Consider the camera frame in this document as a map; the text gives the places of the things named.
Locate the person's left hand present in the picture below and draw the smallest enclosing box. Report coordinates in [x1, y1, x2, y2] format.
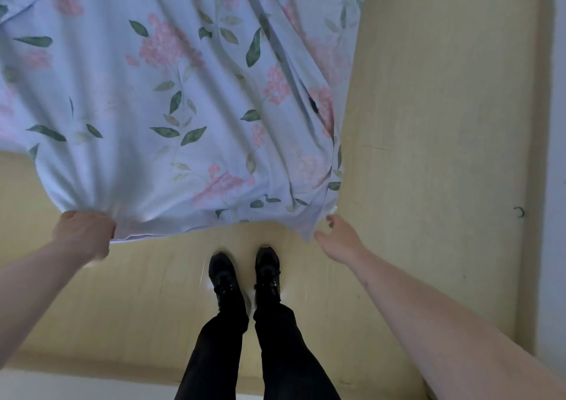
[52, 210, 117, 262]

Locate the person's right hand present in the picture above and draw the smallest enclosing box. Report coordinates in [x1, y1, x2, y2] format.
[313, 214, 368, 267]

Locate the person's right black shoe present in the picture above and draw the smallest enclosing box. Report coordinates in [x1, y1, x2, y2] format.
[254, 247, 282, 308]

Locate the person's left forearm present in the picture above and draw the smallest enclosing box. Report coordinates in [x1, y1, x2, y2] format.
[0, 240, 94, 368]

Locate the person's black shoe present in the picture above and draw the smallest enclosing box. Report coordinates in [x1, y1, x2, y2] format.
[208, 252, 248, 312]
[254, 247, 282, 308]

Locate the person's right forearm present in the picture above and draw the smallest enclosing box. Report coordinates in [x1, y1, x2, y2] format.
[349, 248, 566, 400]

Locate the light blue floral bed sheet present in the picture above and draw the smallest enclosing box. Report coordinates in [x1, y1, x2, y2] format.
[0, 0, 369, 243]

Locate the person's left black shoe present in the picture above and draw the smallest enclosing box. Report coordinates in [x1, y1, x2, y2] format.
[208, 252, 248, 312]

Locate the person's black trouser leg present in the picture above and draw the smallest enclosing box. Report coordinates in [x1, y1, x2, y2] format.
[253, 300, 341, 400]
[175, 300, 249, 400]

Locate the person's right black trouser leg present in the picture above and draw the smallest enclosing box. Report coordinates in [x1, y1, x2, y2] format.
[253, 300, 341, 400]

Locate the person's left black trouser leg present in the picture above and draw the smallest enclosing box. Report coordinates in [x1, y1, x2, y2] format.
[175, 300, 249, 400]

